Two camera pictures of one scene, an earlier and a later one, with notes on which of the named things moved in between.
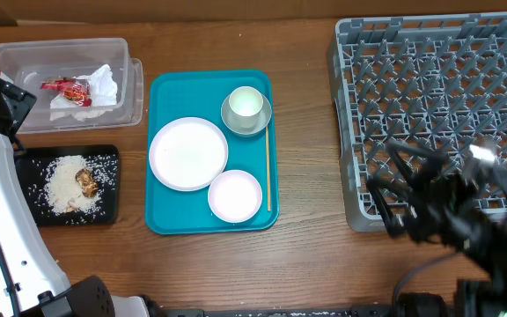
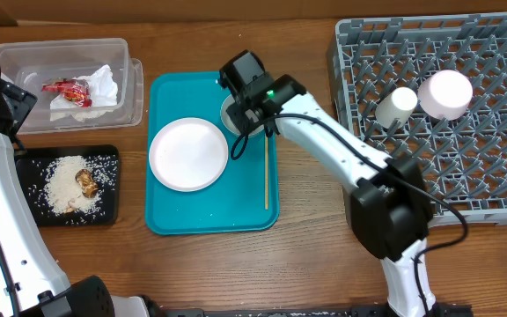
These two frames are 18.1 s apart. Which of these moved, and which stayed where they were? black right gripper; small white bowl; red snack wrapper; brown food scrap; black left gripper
Moved: small white bowl; black right gripper
Stayed: black left gripper; brown food scrap; red snack wrapper
